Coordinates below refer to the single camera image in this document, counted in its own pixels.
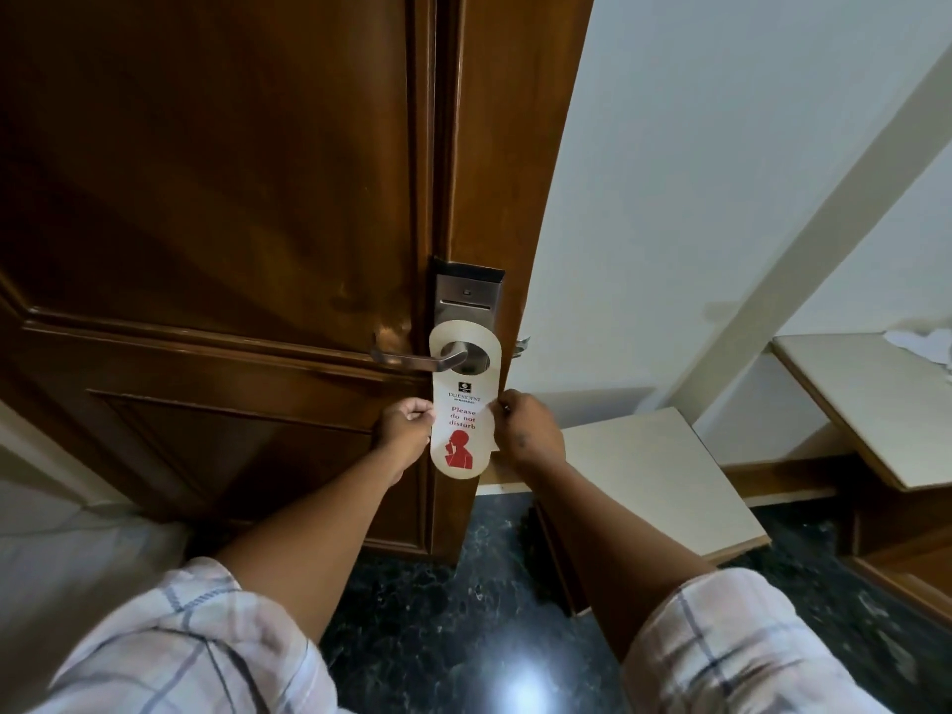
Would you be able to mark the person's left hand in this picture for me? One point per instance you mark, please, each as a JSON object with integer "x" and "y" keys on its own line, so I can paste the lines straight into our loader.
{"x": 401, "y": 436}

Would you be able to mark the person's right hand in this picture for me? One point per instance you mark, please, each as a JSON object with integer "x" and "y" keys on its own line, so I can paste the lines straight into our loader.
{"x": 529, "y": 434}

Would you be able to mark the person's left fingers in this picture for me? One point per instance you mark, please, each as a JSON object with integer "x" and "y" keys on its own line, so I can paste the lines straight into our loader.
{"x": 417, "y": 413}

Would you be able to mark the person's right fingers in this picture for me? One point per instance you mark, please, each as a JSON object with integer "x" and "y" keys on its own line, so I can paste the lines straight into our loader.
{"x": 504, "y": 405}

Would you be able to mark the white door hanger sign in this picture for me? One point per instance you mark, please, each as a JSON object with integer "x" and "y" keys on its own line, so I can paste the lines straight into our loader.
{"x": 465, "y": 423}

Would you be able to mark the person's right forearm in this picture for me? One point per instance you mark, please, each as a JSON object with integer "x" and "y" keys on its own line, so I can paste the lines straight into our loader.
{"x": 604, "y": 546}

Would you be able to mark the person's left forearm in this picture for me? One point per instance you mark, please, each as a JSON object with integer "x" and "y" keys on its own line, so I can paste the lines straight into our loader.
{"x": 316, "y": 539}

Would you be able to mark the small silver door latch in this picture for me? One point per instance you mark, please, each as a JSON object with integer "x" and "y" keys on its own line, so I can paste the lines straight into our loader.
{"x": 520, "y": 345}

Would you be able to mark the silver door lock plate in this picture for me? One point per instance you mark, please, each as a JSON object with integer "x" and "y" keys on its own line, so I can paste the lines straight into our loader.
{"x": 466, "y": 289}

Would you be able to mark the cream stair step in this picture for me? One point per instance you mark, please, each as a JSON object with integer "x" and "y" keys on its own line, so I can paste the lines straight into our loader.
{"x": 874, "y": 405}
{"x": 654, "y": 483}

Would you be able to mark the brown wooden door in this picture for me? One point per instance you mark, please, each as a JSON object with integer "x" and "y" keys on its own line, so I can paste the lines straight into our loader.
{"x": 216, "y": 245}

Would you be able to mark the white checked shirt sleeve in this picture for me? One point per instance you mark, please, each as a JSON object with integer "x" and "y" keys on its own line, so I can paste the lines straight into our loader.
{"x": 190, "y": 646}
{"x": 736, "y": 650}

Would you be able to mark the cream slanted stair beam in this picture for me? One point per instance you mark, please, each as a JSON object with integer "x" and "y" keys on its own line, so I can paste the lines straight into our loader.
{"x": 811, "y": 237}

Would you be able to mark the crumpled white paper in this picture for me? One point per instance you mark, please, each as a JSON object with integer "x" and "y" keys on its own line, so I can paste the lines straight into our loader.
{"x": 922, "y": 344}

